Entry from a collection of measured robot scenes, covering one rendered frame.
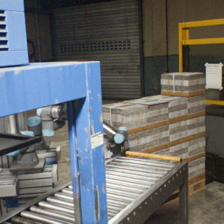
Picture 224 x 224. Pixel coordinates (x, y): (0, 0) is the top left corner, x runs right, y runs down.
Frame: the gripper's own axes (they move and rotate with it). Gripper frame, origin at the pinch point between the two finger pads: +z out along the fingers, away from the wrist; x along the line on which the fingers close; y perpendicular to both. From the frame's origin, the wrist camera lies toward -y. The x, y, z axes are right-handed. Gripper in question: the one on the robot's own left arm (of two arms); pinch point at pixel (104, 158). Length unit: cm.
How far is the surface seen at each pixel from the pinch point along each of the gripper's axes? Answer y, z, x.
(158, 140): -6, -84, 8
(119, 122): 18, -45, -12
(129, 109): 29, -50, -4
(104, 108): 28, -53, -32
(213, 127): -16, -196, 30
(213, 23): 104, -181, 34
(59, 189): 4, 70, 13
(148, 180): 3, 36, 53
